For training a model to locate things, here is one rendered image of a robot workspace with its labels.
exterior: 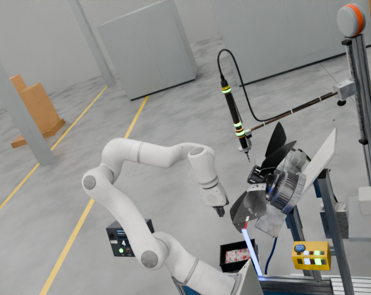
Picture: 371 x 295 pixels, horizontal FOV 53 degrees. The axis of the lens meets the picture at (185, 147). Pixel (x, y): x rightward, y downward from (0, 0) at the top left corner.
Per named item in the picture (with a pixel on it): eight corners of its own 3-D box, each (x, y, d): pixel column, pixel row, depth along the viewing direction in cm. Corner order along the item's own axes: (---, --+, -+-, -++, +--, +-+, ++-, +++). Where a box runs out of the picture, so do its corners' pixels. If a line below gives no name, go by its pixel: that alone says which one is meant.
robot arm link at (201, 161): (200, 172, 160) (196, 184, 152) (190, 146, 155) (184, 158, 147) (218, 168, 157) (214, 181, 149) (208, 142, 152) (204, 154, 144)
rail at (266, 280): (333, 288, 185) (330, 277, 182) (333, 295, 182) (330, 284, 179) (177, 280, 228) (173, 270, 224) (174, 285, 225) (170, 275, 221)
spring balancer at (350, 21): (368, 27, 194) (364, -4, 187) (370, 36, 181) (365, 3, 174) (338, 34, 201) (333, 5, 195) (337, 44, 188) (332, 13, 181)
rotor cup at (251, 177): (275, 168, 223) (256, 158, 224) (275, 177, 209) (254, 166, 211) (264, 188, 228) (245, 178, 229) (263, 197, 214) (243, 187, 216)
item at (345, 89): (351, 91, 206) (349, 76, 203) (359, 93, 200) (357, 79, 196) (334, 98, 206) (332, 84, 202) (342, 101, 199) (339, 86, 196)
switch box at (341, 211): (351, 228, 236) (346, 201, 227) (351, 239, 229) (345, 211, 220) (326, 229, 243) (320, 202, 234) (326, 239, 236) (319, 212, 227)
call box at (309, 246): (332, 256, 178) (327, 240, 174) (330, 273, 171) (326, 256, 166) (298, 256, 186) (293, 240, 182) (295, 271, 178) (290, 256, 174)
